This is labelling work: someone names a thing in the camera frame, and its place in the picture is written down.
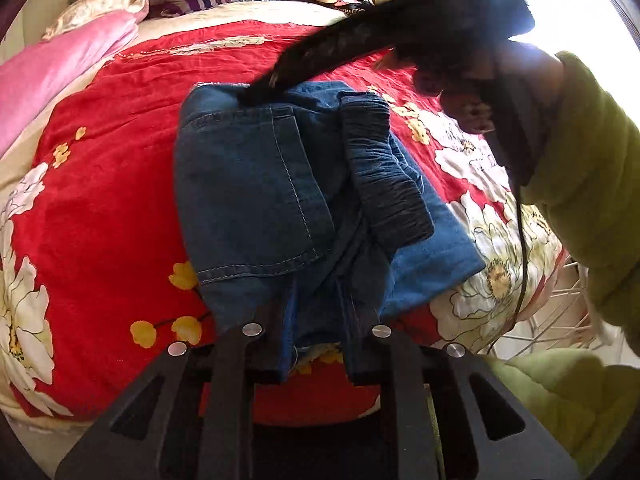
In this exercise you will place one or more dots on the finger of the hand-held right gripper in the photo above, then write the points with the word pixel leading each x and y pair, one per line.
pixel 320 55

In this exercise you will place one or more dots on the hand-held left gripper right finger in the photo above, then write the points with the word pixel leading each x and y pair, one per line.
pixel 405 390

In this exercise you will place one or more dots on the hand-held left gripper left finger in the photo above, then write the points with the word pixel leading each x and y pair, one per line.
pixel 225 390

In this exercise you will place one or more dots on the blue denim pants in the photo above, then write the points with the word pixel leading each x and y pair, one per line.
pixel 250 200

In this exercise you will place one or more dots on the person's right hand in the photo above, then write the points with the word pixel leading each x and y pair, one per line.
pixel 467 107

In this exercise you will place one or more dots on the person's green-clad leg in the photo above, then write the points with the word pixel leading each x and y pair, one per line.
pixel 550 400

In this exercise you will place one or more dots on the red floral blanket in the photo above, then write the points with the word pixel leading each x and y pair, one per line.
pixel 110 210

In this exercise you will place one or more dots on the beige satin floral pillow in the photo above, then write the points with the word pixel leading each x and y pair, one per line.
pixel 100 5

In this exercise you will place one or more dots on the pink quilt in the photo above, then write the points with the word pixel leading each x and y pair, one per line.
pixel 55 65

